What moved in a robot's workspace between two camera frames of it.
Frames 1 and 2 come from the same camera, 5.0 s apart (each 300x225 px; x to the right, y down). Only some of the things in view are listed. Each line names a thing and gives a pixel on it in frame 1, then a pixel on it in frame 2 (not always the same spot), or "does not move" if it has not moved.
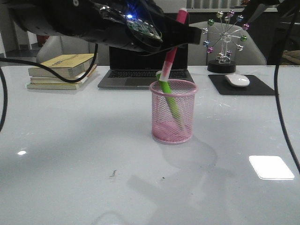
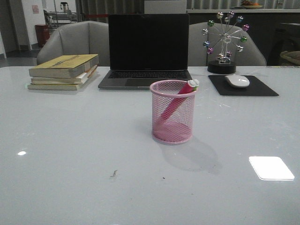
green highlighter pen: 166,86 -> 197,84
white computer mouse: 238,80 does not move
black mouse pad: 220,85 does not move
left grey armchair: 66,44 does not move
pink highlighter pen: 182,16 -> 176,102
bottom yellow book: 61,86 does not move
